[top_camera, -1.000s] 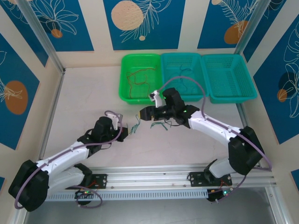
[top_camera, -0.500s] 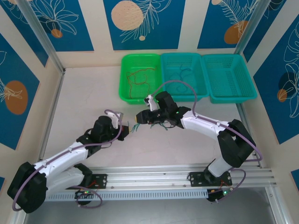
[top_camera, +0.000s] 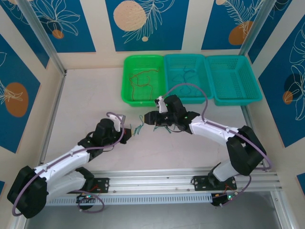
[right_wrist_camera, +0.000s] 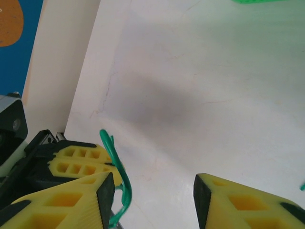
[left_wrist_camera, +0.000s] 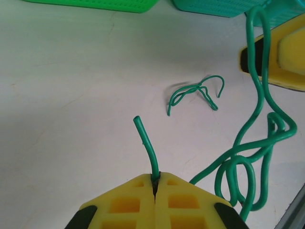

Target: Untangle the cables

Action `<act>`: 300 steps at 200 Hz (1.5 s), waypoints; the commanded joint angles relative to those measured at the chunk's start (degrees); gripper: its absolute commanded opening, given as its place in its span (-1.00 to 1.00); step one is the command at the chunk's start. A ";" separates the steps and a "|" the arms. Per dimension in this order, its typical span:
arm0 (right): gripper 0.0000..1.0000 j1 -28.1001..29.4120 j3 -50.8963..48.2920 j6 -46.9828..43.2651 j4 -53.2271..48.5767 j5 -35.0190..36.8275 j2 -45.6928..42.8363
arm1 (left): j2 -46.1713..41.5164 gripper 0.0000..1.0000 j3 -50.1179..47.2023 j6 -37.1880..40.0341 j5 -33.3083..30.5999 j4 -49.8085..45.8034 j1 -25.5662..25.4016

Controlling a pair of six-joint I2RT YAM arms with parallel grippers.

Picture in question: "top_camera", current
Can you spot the green plastic basket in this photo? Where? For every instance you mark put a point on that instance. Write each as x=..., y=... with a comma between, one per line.
x=143, y=103

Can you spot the teal plastic basket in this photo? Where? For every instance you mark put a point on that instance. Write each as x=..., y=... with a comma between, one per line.
x=207, y=81
x=234, y=101

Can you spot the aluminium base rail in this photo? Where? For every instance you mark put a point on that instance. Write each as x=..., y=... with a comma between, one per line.
x=155, y=181

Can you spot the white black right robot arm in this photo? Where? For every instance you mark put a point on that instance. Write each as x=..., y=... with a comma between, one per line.
x=209, y=131

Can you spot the aluminium frame post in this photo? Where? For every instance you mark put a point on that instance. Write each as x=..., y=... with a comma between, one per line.
x=45, y=40
x=256, y=26

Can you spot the aluminium side rail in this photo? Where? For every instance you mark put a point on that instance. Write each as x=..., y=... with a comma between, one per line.
x=246, y=115
x=53, y=117

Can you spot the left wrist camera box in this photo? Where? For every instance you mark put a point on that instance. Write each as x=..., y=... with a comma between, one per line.
x=120, y=119

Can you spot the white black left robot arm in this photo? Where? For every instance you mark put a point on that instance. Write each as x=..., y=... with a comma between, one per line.
x=64, y=158

